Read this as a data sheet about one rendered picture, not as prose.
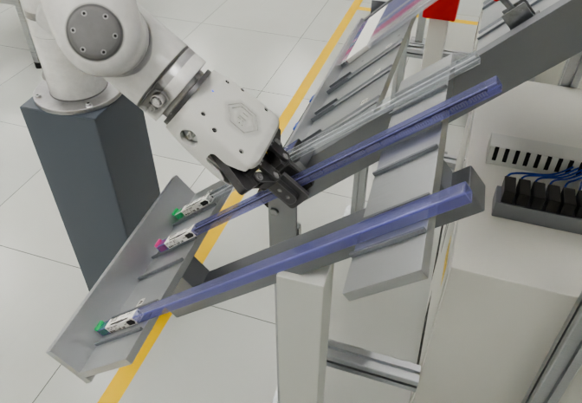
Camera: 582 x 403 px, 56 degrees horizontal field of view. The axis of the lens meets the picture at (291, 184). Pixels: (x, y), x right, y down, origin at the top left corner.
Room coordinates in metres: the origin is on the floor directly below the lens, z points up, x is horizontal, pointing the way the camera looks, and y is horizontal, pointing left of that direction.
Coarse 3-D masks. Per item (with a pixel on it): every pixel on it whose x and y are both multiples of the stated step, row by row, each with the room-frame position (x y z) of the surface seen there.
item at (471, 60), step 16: (464, 64) 0.51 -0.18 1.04; (432, 80) 0.52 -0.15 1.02; (448, 80) 0.51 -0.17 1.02; (400, 96) 0.52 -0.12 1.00; (416, 96) 0.52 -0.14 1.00; (368, 112) 0.53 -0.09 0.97; (384, 112) 0.53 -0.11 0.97; (336, 128) 0.55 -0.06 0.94; (352, 128) 0.54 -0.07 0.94; (304, 144) 0.56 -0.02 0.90; (320, 144) 0.55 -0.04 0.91; (224, 192) 0.59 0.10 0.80
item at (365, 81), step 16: (416, 16) 1.09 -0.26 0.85; (400, 32) 1.03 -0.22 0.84; (384, 48) 1.01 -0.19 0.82; (400, 48) 0.94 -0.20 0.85; (352, 64) 1.07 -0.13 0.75; (368, 64) 0.98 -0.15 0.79; (384, 64) 0.91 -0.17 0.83; (336, 80) 1.05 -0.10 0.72; (352, 80) 0.96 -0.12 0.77; (368, 80) 0.88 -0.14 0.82; (384, 80) 0.82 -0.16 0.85; (336, 96) 0.94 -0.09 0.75; (352, 96) 0.86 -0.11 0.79; (368, 96) 0.80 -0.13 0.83; (384, 96) 0.77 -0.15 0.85; (320, 112) 0.88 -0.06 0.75; (336, 112) 0.84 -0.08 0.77; (352, 112) 0.78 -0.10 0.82; (320, 128) 0.82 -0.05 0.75
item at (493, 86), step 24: (456, 96) 0.44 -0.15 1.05; (480, 96) 0.42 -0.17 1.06; (408, 120) 0.45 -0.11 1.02; (432, 120) 0.43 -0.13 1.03; (360, 144) 0.46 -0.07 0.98; (384, 144) 0.44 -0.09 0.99; (312, 168) 0.47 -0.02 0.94; (336, 168) 0.46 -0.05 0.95; (264, 192) 0.49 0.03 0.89; (216, 216) 0.51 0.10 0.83
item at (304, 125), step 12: (360, 24) 1.32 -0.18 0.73; (348, 48) 1.19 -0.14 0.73; (336, 60) 1.12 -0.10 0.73; (336, 72) 1.08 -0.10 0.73; (324, 84) 1.01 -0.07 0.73; (324, 96) 0.98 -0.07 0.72; (312, 108) 0.92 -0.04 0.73; (300, 120) 0.88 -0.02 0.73; (300, 132) 0.84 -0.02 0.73; (288, 144) 0.79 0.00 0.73
